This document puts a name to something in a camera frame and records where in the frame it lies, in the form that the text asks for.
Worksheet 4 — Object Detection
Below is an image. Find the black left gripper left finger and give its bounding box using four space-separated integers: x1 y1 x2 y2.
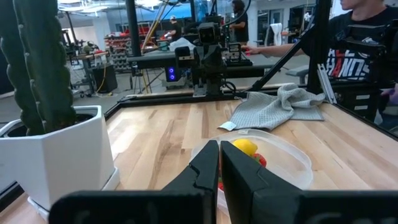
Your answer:
161 139 220 224

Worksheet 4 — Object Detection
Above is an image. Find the white bag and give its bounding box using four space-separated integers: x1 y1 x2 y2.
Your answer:
169 37 197 52

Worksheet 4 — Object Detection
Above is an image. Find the black drawer cabinet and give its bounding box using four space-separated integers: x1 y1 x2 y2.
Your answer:
332 81 382 123

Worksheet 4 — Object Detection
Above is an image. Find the computer tower with blue lights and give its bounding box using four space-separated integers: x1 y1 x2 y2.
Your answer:
164 65 179 83

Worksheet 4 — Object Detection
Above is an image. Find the black aluminium table frame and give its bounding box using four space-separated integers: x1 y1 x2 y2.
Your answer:
104 85 398 142

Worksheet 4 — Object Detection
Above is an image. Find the white towel tag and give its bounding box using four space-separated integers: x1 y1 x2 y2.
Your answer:
218 121 238 132

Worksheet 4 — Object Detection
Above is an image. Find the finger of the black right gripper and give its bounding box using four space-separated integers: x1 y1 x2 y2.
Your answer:
202 46 213 75
212 46 223 75

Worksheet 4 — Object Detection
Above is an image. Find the green cactus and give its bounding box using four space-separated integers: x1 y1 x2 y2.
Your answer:
0 0 77 136

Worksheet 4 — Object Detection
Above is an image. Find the clear plastic tupperware container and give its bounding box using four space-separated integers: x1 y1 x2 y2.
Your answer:
190 128 314 218

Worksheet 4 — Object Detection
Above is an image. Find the black box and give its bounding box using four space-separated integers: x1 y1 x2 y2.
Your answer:
91 63 119 94

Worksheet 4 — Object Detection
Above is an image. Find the person's hand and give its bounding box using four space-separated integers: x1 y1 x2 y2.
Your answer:
241 45 261 57

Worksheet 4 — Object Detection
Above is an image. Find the grey desk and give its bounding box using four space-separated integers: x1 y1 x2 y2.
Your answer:
126 51 267 79

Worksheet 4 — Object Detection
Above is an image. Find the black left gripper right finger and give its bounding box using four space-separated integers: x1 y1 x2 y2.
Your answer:
220 140 305 224

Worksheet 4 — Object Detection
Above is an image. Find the yellow toy lemon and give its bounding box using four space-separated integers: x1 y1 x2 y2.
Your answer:
232 138 259 157

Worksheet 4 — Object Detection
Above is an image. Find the black support pole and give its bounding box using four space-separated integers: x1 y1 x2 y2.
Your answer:
125 0 142 57
306 0 332 95

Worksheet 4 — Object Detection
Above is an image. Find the white hanging cloth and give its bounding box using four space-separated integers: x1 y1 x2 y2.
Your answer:
269 22 284 47

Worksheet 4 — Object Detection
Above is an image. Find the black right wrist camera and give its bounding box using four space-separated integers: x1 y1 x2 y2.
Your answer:
197 22 218 45

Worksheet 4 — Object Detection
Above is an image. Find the person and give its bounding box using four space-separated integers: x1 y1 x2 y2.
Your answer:
242 0 398 131
169 14 183 42
229 0 250 44

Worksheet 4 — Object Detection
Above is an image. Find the grey cloth towel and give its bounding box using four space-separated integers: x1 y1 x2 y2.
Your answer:
228 83 326 131

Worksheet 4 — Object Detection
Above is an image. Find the black diagonal brace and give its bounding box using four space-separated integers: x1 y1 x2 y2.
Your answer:
248 26 315 93

